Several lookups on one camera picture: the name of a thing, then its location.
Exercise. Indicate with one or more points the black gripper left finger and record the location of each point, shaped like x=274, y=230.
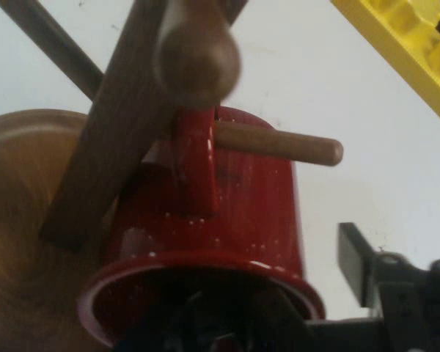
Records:
x=234, y=322

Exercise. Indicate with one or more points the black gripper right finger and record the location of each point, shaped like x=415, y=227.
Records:
x=403, y=293

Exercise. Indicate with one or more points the red speckled enamel mug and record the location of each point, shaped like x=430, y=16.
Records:
x=253, y=205

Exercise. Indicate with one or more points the brown wooden mug tree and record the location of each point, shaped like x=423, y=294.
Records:
x=124, y=110

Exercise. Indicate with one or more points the yellow giant toy brick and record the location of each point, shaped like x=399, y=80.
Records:
x=407, y=40

